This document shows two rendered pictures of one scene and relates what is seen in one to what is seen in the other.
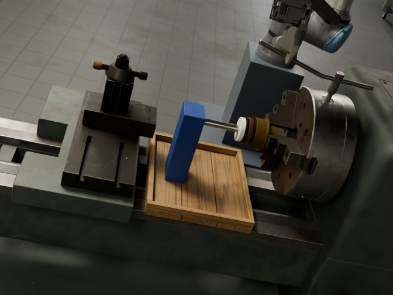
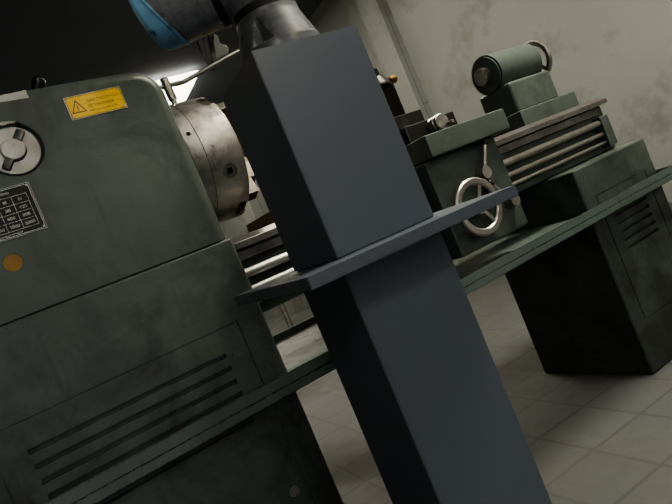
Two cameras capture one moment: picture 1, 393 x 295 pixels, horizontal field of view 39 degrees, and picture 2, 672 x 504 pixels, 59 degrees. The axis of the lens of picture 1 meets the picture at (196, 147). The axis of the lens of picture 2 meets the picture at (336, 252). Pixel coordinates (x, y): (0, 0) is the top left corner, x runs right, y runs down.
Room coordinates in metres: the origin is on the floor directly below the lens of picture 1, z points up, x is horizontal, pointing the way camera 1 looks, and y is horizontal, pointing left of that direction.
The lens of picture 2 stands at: (2.94, -0.54, 0.80)
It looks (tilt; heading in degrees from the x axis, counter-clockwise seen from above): 2 degrees down; 162
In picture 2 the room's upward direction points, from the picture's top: 23 degrees counter-clockwise
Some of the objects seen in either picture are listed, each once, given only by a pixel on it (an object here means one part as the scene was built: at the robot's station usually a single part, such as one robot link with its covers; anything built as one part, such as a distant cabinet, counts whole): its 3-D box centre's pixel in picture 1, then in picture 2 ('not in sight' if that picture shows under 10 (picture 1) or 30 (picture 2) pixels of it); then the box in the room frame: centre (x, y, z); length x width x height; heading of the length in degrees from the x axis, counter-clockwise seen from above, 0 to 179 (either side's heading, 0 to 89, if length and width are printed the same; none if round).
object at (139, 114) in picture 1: (120, 115); (387, 131); (1.37, 0.24, 1.00); 0.20 x 0.10 x 0.05; 102
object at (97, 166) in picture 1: (105, 139); (388, 151); (1.30, 0.25, 0.95); 0.43 x 0.18 x 0.04; 12
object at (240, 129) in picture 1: (220, 124); not in sight; (1.35, -0.04, 1.08); 0.13 x 0.07 x 0.07; 102
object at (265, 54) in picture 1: (280, 45); (274, 36); (1.93, -0.17, 1.15); 0.15 x 0.15 x 0.10
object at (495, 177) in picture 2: not in sight; (473, 195); (1.51, 0.33, 0.73); 0.27 x 0.12 x 0.27; 102
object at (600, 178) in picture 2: not in sight; (591, 261); (1.18, 0.88, 0.34); 0.44 x 0.40 x 0.68; 12
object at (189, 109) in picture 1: (184, 143); not in sight; (1.34, 0.04, 1.00); 0.08 x 0.06 x 0.23; 12
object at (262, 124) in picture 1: (258, 133); not in sight; (1.38, -0.15, 1.08); 0.09 x 0.09 x 0.09; 12
